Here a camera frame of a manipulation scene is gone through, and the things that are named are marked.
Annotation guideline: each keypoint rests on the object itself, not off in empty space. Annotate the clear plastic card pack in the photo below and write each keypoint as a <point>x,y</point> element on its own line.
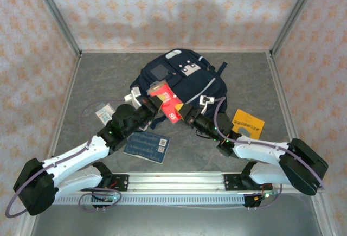
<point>104,114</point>

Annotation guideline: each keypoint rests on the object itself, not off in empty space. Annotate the aluminium side rail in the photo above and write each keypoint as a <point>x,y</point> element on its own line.
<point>284,105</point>
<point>63,111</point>

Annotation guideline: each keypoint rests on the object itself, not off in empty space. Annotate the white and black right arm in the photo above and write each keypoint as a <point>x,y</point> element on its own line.
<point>260,150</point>

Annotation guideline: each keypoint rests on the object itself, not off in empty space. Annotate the aluminium back rail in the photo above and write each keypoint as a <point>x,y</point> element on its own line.
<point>122,50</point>

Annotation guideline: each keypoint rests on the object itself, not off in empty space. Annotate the small circuit board green light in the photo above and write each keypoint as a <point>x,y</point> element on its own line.
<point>267,195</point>
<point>109,199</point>

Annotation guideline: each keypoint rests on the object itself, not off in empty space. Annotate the aluminium frame post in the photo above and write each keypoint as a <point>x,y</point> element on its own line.
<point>54,15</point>
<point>295,16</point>

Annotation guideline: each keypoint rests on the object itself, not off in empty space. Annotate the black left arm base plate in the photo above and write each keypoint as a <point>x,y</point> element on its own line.
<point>122,183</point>

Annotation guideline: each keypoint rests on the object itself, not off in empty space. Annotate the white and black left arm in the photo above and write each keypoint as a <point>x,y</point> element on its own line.
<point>76,154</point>

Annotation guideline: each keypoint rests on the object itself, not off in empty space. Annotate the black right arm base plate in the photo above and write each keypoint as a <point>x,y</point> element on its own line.
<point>230,182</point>

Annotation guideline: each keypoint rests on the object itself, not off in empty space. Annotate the yellow book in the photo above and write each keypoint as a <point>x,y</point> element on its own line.
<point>249,122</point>

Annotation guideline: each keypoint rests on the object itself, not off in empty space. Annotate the aluminium mounting rail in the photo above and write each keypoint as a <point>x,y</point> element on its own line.
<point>176,181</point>

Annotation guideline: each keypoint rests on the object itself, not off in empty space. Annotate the navy blue backpack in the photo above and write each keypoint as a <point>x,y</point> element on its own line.
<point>189,81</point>

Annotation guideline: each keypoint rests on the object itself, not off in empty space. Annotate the red packet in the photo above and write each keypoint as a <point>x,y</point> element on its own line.
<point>169,105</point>

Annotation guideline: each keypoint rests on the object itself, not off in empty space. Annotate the blue book with barcode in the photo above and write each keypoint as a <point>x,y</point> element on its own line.
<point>146,146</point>

